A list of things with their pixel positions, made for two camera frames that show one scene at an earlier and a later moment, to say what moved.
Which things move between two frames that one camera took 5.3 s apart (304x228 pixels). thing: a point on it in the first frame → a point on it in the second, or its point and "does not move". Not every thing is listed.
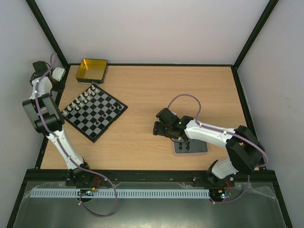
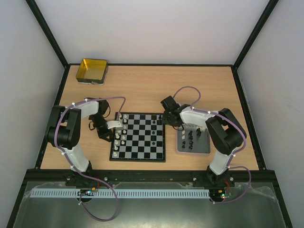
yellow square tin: x=92 y=71 does not move
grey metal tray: x=190 y=146 does not move
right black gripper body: x=156 y=128 → x=169 y=118
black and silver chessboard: x=93 y=111 → x=142 y=138
